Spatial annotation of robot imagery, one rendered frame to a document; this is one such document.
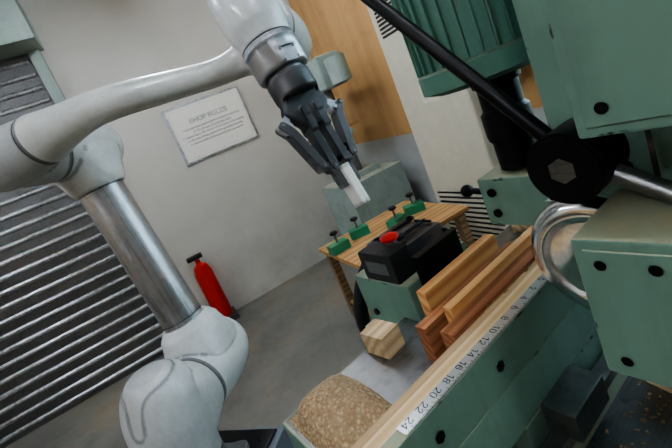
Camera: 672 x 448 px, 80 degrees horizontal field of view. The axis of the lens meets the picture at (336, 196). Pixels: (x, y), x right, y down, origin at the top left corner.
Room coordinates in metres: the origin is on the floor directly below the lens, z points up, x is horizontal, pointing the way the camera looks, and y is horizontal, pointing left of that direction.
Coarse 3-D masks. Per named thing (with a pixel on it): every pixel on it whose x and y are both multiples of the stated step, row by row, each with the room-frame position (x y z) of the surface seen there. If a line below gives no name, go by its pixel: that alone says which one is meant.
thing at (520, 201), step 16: (496, 176) 0.50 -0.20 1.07; (512, 176) 0.48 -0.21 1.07; (528, 176) 0.46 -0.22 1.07; (496, 192) 0.50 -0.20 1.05; (512, 192) 0.48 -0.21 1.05; (528, 192) 0.47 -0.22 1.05; (496, 208) 0.51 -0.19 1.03; (512, 208) 0.49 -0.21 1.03; (528, 208) 0.47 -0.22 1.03; (512, 224) 0.50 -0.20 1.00; (528, 224) 0.48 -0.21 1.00
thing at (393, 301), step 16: (416, 272) 0.56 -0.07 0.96; (368, 288) 0.62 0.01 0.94; (384, 288) 0.58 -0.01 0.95; (400, 288) 0.54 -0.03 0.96; (416, 288) 0.54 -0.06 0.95; (368, 304) 0.64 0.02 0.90; (384, 304) 0.60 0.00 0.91; (400, 304) 0.56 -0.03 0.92; (416, 304) 0.53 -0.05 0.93; (384, 320) 0.61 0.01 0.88; (416, 320) 0.54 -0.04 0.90
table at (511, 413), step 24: (504, 240) 0.67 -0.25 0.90; (576, 312) 0.44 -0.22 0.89; (408, 336) 0.51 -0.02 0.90; (552, 336) 0.41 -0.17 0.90; (576, 336) 0.43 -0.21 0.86; (360, 360) 0.50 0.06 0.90; (384, 360) 0.48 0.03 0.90; (408, 360) 0.46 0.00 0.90; (528, 360) 0.38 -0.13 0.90; (552, 360) 0.40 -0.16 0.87; (384, 384) 0.44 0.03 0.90; (408, 384) 0.42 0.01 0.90; (528, 384) 0.37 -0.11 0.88; (552, 384) 0.39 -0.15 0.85; (504, 408) 0.35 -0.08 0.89; (528, 408) 0.37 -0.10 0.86; (288, 432) 0.43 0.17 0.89; (480, 432) 0.33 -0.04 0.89; (504, 432) 0.34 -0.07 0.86
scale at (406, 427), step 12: (540, 276) 0.43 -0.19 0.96; (528, 288) 0.42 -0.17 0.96; (540, 288) 0.41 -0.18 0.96; (528, 300) 0.40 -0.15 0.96; (516, 312) 0.39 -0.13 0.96; (504, 324) 0.38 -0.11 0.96; (492, 336) 0.37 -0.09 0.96; (480, 348) 0.36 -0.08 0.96; (468, 360) 0.35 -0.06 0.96; (456, 372) 0.34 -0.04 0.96; (444, 384) 0.33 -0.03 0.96; (432, 396) 0.32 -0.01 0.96; (420, 408) 0.31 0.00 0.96; (408, 420) 0.31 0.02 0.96; (420, 420) 0.30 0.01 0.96; (408, 432) 0.29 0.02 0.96
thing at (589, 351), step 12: (588, 348) 0.44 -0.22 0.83; (600, 348) 0.45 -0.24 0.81; (576, 360) 0.42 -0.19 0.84; (588, 360) 0.43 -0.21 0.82; (540, 408) 0.38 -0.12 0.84; (540, 420) 0.37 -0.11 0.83; (528, 432) 0.36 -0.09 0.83; (540, 432) 0.37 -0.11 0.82; (516, 444) 0.38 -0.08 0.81; (528, 444) 0.36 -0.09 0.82; (540, 444) 0.37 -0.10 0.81
